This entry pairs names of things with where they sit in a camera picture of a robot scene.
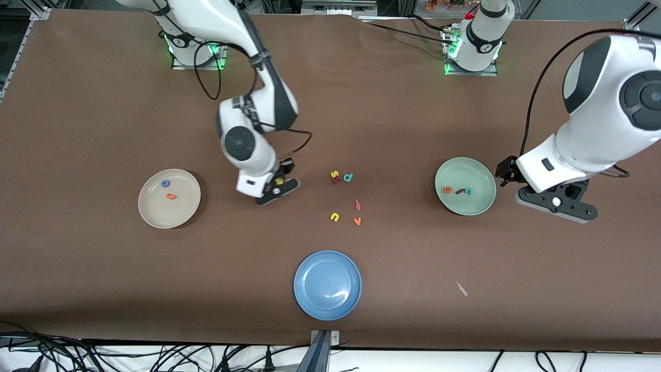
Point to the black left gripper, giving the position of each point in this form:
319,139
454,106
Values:
506,170

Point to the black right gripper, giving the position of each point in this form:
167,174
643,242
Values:
286,167

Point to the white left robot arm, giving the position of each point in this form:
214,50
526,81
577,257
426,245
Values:
594,129

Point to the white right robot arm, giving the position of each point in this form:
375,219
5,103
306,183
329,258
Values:
206,15

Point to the green plate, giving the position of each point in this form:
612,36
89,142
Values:
465,173

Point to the beige brown plate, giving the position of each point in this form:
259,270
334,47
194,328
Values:
181,212

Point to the blue plate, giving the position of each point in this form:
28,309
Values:
327,285

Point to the brown table cover sheet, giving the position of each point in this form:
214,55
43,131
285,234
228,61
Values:
382,103

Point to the small white paper scrap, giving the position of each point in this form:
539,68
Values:
461,289

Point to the red connector cap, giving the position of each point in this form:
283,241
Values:
469,16

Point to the orange decorative object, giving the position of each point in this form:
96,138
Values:
444,4

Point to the grey power strip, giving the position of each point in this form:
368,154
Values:
338,6

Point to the black power plug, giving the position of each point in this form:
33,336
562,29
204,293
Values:
225,364
268,360

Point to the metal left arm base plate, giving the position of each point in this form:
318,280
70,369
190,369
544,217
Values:
465,73

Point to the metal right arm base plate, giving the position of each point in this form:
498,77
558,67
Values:
223,58

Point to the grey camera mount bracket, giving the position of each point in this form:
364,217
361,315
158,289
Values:
320,356

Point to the aluminium frame profile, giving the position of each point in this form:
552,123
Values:
638,15
41,14

